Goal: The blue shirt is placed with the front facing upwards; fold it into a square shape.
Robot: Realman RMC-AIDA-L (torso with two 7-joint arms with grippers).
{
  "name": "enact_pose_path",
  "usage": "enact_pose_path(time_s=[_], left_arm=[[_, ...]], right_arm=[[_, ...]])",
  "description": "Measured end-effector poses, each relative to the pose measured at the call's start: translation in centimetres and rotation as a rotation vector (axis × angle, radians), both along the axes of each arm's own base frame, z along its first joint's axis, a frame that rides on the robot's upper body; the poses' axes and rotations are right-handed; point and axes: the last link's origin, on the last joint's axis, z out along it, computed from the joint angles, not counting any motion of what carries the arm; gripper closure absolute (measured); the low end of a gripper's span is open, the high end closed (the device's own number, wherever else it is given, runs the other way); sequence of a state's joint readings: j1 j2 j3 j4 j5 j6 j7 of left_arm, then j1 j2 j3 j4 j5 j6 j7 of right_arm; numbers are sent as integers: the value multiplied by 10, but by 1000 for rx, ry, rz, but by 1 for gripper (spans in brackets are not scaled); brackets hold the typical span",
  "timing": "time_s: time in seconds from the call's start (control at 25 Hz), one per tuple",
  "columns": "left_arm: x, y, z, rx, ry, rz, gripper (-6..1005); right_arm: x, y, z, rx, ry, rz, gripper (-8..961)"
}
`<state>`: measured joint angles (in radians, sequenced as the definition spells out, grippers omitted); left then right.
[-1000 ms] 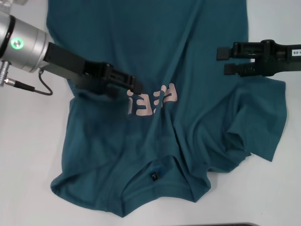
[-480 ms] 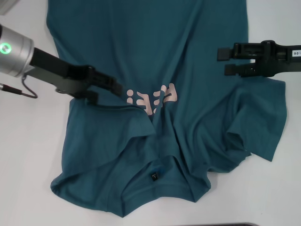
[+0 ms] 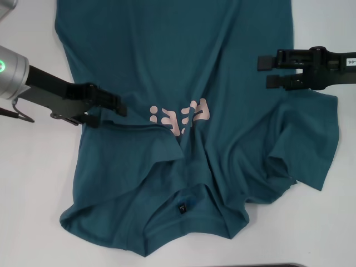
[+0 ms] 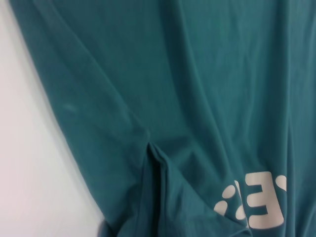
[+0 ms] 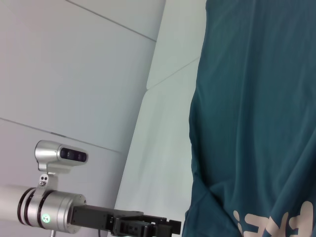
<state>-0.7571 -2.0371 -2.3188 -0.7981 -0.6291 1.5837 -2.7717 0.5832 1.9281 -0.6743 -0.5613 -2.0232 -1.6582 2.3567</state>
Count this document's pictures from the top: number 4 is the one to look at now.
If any teal t-shirt with pink print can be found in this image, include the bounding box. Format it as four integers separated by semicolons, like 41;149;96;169
8;0;316;237

